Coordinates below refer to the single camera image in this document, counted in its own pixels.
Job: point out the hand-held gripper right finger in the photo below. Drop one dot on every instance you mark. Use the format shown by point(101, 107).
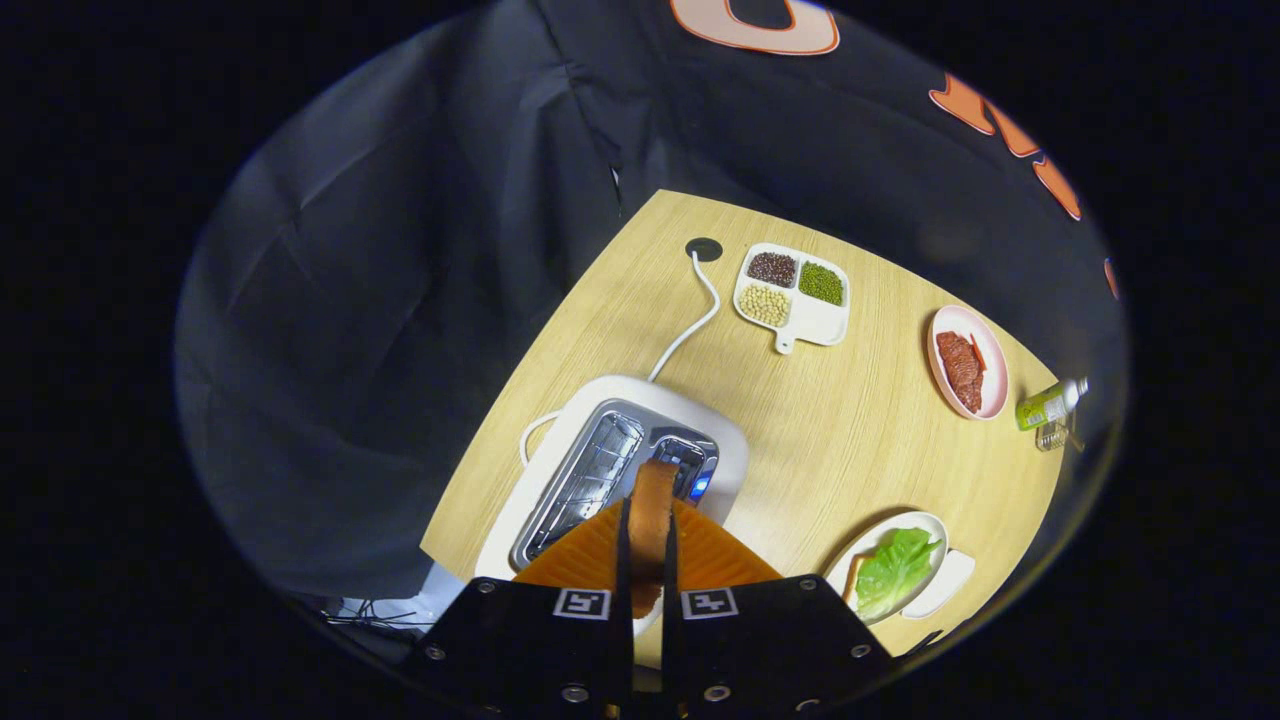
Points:
point(671, 560)

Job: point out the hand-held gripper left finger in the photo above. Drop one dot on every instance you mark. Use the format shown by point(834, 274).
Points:
point(625, 550)

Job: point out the brown toast slice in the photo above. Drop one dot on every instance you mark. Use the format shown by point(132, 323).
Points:
point(652, 520)

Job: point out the green lettuce leaf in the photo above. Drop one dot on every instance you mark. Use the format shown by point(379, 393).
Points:
point(895, 570)

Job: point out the cream toaster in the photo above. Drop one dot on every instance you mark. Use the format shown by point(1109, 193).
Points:
point(560, 420)

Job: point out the round white plate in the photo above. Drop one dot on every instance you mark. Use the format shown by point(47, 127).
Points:
point(850, 560)

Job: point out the pale yellow beans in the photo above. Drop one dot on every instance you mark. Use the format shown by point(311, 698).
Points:
point(765, 305)

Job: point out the white oval dish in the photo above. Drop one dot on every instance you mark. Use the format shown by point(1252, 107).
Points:
point(950, 585)

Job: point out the white divided tray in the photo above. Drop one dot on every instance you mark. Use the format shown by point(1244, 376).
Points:
point(820, 322)

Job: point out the dark red beans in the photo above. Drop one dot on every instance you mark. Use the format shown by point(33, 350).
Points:
point(772, 268)

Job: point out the green beans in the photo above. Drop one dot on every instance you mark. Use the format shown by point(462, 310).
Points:
point(820, 283)

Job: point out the black backdrop cloth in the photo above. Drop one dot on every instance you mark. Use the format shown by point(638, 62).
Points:
point(400, 300)

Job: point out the brown cooked meat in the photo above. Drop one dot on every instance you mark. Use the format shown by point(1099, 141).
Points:
point(960, 370)

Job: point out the pink plate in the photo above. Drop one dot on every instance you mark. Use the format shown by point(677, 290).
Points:
point(993, 385)

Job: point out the red sausage strip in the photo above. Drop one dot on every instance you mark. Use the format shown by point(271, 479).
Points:
point(979, 352)

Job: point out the silver and green bottle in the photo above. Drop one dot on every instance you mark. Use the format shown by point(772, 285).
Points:
point(1048, 405)

